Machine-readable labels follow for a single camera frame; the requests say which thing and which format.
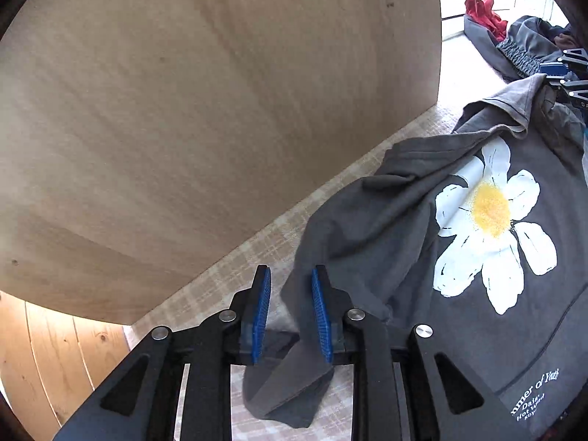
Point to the dark grey daisy t-shirt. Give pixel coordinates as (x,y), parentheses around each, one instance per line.
(481,234)

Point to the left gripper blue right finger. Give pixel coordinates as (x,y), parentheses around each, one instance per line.
(328,309)

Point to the knotty pine plank panel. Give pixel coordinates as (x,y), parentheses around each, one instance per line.
(52,362)

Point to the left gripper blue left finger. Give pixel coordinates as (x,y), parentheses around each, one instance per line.
(254,316)

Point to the red garment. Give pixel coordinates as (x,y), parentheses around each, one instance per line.
(481,12)

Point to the light oak veneer board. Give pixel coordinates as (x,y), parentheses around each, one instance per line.
(143,140)

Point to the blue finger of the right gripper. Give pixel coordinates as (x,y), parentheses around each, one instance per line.
(553,69)

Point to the dark clothes pile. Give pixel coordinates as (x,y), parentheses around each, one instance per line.
(530,41)

